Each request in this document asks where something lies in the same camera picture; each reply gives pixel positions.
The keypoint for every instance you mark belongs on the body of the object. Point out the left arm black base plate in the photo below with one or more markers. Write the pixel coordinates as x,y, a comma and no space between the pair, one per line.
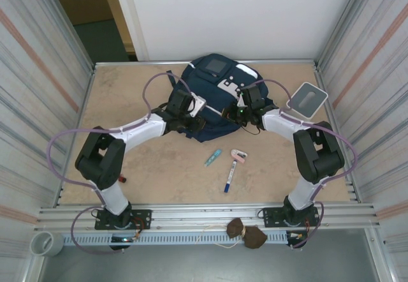
141,218

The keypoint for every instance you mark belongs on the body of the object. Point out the pink white correction tape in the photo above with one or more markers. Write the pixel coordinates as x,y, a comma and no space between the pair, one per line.
239,156

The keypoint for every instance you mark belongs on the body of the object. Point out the grey plastic cup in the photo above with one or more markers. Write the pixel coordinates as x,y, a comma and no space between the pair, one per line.
52,247

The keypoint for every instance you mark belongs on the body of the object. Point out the brown cloth bag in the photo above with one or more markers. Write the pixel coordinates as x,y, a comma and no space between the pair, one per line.
248,235

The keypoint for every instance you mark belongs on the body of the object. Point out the aluminium front rail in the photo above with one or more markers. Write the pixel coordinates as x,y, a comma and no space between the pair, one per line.
197,213

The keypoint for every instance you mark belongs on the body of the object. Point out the navy blue backpack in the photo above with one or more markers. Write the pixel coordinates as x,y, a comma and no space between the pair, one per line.
216,103

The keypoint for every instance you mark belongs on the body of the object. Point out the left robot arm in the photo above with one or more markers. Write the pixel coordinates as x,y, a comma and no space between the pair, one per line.
143,130

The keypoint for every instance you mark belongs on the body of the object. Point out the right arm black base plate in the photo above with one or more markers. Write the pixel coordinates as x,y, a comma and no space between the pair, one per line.
271,216

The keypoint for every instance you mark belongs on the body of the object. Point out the teal glue stick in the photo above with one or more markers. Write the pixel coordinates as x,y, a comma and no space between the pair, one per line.
213,158

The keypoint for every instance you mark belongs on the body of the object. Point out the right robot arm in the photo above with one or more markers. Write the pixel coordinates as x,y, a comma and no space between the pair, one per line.
318,151

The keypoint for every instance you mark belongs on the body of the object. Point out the blue white marker pen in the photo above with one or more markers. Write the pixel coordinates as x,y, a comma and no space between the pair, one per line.
230,178

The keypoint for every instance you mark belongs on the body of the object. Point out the red black screwdriver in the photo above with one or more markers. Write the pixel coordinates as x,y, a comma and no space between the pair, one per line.
123,179

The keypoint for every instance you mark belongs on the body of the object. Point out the white grey tissue box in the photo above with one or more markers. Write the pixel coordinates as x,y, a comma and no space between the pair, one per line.
310,98

